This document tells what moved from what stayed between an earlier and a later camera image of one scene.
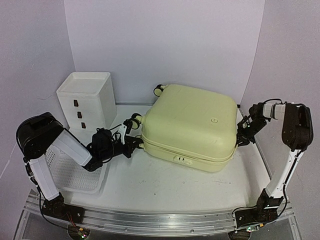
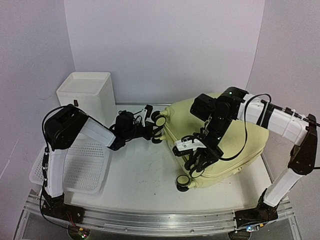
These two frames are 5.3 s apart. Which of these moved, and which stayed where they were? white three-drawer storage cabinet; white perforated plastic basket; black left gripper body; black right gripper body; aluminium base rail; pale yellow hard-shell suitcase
Moved: black right gripper body; black left gripper body; pale yellow hard-shell suitcase
Stayed: white three-drawer storage cabinet; white perforated plastic basket; aluminium base rail
